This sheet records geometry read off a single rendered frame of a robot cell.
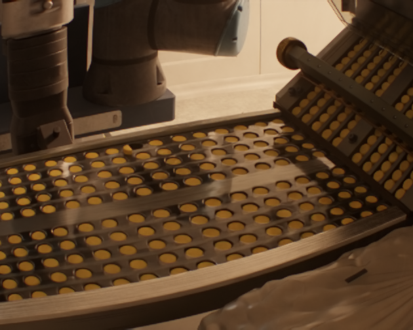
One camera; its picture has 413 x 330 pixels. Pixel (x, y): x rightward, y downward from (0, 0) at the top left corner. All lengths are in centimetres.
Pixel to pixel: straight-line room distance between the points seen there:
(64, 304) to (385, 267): 19
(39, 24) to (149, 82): 82
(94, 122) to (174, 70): 172
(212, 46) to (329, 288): 104
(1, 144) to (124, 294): 105
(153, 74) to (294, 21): 199
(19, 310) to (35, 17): 37
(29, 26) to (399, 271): 46
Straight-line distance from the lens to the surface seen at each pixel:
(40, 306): 38
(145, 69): 146
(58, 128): 68
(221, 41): 136
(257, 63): 335
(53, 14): 68
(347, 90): 57
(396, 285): 37
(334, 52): 66
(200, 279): 41
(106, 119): 146
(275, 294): 36
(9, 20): 69
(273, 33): 334
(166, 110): 151
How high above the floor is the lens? 120
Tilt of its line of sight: 27 degrees down
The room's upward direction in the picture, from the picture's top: 1 degrees clockwise
